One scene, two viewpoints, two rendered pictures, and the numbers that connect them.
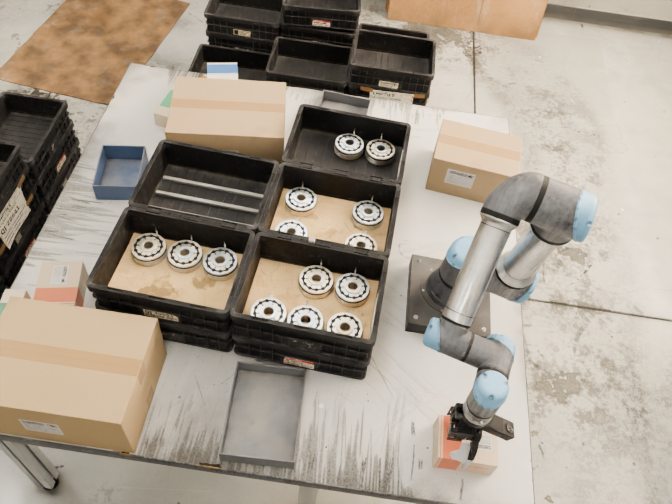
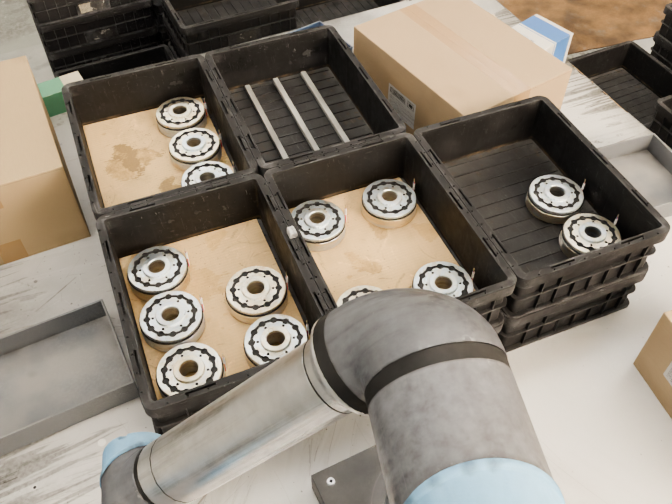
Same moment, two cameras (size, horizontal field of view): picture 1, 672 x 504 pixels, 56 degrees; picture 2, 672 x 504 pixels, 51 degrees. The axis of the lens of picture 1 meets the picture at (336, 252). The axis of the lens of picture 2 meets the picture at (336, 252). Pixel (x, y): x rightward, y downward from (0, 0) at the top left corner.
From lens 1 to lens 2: 1.23 m
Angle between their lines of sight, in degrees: 39
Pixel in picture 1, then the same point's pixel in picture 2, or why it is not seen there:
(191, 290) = (152, 185)
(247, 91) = (506, 47)
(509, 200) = (354, 322)
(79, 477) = not seen: hidden behind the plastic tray
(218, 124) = (417, 55)
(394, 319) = (323, 460)
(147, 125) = not seen: hidden behind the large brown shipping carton
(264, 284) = (214, 245)
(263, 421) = (40, 385)
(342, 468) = not seen: outside the picture
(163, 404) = (17, 273)
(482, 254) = (249, 391)
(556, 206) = (403, 424)
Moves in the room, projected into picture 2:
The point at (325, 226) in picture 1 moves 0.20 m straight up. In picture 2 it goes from (375, 255) to (380, 174)
